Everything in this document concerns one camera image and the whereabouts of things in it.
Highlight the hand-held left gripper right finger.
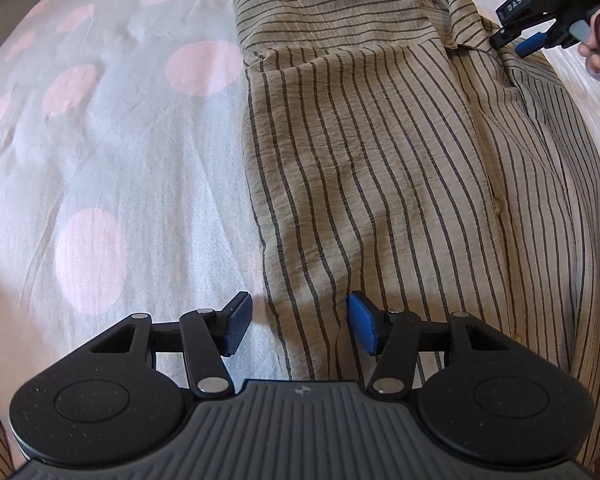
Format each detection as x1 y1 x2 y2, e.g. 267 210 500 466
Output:
346 291 511 400

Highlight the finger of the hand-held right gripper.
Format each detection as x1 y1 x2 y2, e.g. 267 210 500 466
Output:
490 12 566 51
515 30 573 57

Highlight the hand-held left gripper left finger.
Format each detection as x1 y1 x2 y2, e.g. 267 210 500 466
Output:
90 291 254 400

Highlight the tan striped shirt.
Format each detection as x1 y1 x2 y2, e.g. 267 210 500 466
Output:
230 0 600 466

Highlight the person's right hand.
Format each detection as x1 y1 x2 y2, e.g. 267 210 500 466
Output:
578 2 600 83

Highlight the pink polka dot bed sheet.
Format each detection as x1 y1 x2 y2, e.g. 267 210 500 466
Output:
0 0 600 411

